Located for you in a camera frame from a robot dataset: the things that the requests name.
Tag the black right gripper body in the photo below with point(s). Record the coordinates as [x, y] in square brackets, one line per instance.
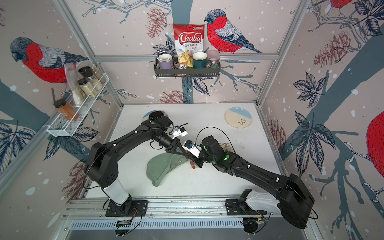
[203, 158]

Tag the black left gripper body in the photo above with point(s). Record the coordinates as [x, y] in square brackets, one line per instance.
[171, 147]

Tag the red figurine charm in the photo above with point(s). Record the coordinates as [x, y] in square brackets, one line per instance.
[192, 165]

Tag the green corduroy bag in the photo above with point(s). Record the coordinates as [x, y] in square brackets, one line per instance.
[159, 166]

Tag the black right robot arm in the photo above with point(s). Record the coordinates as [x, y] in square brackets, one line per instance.
[295, 200]

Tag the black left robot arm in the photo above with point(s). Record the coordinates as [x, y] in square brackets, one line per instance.
[102, 163]

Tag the Chuba cassava chips bag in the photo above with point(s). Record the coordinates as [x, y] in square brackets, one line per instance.
[189, 39]

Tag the blue striped plate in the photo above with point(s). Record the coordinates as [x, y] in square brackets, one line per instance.
[154, 115]

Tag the cream and blue plate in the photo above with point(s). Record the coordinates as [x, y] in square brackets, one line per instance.
[238, 118]

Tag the purple mug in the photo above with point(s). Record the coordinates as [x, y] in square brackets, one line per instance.
[165, 61]

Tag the dark green mug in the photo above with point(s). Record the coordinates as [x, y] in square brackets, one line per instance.
[200, 60]

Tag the pink lidded jar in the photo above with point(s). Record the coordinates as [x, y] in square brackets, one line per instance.
[213, 59]

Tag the clear plastic packet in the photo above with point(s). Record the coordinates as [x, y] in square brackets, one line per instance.
[72, 79]

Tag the black lid spice jar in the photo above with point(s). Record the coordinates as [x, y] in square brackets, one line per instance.
[87, 88]
[88, 74]

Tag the orange spice jar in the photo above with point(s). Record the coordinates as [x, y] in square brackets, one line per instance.
[66, 110]

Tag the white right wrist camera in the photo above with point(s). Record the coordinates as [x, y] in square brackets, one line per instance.
[191, 147]

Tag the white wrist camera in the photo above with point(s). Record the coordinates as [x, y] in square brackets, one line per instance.
[191, 147]
[179, 132]

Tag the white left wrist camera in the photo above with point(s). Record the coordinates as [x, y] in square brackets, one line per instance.
[179, 132]

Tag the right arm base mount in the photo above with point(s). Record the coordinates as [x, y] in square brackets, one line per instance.
[239, 207]

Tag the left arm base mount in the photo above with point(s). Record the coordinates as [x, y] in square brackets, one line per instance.
[128, 209]

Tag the black wall shelf basket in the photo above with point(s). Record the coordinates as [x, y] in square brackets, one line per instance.
[169, 70]

